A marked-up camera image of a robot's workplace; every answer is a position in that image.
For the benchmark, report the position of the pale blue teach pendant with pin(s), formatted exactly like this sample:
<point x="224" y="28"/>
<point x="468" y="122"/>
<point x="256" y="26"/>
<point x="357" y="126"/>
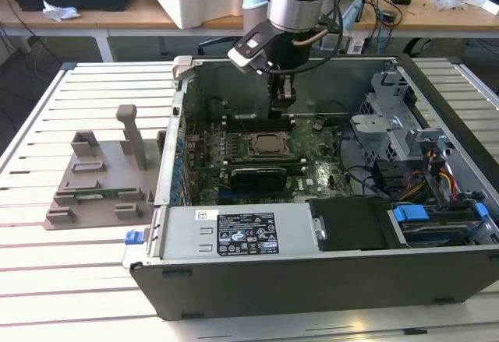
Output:
<point x="352" y="11"/>

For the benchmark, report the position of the blue plastic drive tab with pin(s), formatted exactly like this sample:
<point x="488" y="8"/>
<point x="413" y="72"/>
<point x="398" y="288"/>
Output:
<point x="482" y="209"/>

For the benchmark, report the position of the white small carton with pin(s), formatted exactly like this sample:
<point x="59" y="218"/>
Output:
<point x="491" y="6"/>

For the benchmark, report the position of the black RAM slot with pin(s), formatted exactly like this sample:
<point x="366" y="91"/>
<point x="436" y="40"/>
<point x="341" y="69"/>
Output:
<point x="265" y="158"/>
<point x="265" y="164"/>
<point x="249" y="129"/>
<point x="249" y="122"/>
<point x="249" y="118"/>
<point x="249" y="125"/>
<point x="265" y="161"/>

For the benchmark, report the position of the CPU socket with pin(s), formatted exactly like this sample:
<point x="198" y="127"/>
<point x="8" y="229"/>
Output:
<point x="249" y="157"/>

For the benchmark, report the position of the silver drive cage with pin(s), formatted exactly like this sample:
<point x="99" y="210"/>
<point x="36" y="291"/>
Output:
<point x="374" y="124"/>

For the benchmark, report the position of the green RAM stick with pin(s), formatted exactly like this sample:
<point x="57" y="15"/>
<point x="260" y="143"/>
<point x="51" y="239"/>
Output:
<point x="105" y="193"/>

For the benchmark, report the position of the black power adapter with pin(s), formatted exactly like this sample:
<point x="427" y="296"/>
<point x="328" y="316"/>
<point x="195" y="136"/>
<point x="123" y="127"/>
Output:
<point x="389" y="16"/>

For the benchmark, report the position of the silver power supply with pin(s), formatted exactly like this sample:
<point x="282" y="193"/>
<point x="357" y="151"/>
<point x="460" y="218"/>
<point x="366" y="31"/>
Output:
<point x="183" y="233"/>

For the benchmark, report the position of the grey-brown parts rack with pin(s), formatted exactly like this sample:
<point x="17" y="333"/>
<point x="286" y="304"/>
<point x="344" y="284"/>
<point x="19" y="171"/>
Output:
<point x="109" y="159"/>

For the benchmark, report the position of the green motherboard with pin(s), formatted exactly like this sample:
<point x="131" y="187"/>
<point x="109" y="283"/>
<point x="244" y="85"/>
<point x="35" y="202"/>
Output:
<point x="319" y="178"/>

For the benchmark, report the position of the blue case latch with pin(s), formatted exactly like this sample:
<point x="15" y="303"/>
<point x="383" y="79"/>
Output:
<point x="132" y="237"/>

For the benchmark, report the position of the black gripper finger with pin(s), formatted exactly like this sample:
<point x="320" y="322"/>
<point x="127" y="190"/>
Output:
<point x="278" y="104"/>

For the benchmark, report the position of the coin cell battery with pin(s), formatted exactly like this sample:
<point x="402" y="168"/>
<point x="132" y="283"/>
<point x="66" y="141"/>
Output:
<point x="317" y="124"/>

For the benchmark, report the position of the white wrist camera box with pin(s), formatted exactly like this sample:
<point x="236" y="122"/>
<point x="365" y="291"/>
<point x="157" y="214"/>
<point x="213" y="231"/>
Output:
<point x="247" y="48"/>

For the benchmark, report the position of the crumpled white paper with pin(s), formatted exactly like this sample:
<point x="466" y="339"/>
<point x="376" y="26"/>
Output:
<point x="58" y="11"/>

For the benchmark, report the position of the black graphics card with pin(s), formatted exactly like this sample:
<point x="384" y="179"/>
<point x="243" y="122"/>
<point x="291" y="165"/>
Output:
<point x="257" y="180"/>

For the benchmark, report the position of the metal locking lever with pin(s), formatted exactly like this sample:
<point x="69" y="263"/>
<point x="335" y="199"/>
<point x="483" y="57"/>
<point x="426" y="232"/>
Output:
<point x="242" y="124"/>

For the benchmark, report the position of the hard disk in blue carrier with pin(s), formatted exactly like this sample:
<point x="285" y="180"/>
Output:
<point x="409" y="214"/>

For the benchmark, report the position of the black plastic shroud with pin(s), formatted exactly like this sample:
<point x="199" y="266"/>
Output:
<point x="351" y="225"/>

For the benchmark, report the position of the black and silver PC case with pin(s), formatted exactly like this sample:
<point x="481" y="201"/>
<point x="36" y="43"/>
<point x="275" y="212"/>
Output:
<point x="273" y="287"/>

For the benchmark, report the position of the wooden desk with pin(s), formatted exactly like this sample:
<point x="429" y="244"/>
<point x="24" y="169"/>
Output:
<point x="117" y="15"/>

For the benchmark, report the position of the white labelled small box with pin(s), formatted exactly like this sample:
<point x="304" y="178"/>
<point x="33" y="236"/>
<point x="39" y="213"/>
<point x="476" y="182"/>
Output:
<point x="356" y="47"/>

